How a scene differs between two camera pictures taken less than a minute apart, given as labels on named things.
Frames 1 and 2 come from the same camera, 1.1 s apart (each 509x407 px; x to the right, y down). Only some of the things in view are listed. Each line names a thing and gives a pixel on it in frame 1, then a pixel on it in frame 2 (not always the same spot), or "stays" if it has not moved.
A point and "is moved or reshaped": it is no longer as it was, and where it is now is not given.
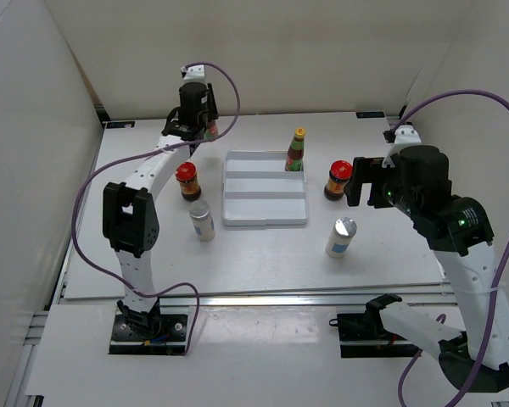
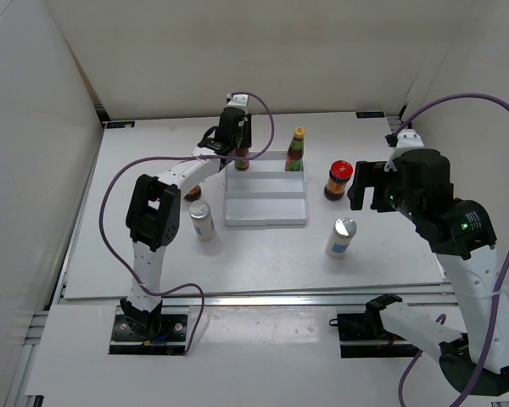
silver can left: x=203 y=220 stays
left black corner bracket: x=121 y=124 stays
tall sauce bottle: x=294 y=161 stays
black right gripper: x=366 y=170 stays
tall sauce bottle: x=211 y=131 is moved or reshaped
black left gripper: x=213 y=113 -> x=247 y=130
